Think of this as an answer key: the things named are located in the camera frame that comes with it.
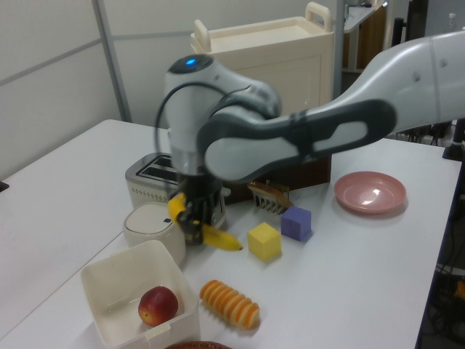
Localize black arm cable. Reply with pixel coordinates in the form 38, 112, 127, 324
153, 82, 252, 197

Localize brown bread slice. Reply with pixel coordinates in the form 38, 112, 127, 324
246, 180, 295, 208

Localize wooden background desk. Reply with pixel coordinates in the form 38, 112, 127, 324
343, 0, 393, 70

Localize dark brown wooden box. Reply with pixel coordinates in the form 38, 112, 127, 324
225, 154, 333, 204

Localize pink plate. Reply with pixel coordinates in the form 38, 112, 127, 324
333, 171, 407, 214

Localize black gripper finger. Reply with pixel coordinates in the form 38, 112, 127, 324
177, 203, 204, 246

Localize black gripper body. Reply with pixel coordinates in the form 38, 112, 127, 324
179, 175, 222, 221

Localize black clamp mount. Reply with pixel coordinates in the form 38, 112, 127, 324
442, 119, 465, 161

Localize cream silver toaster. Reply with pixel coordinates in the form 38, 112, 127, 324
124, 152, 232, 226

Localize yellow banana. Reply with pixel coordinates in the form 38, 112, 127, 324
167, 192, 244, 252

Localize long orange striped bread roll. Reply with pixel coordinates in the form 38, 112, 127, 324
199, 278, 262, 331

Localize red apple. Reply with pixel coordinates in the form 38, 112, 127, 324
137, 286, 179, 326

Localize black electronics with cables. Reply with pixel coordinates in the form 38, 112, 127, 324
394, 121, 457, 146

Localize purple cube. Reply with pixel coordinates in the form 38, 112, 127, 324
280, 206, 312, 243

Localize yellow cube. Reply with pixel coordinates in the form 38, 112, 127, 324
247, 222, 283, 263

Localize cream toy kitchen cabinet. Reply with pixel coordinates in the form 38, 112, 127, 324
190, 1, 335, 110

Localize white square plastic container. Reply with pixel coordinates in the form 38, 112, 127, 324
80, 239, 201, 346

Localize small white lidded bin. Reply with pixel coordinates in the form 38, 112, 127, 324
122, 202, 187, 265

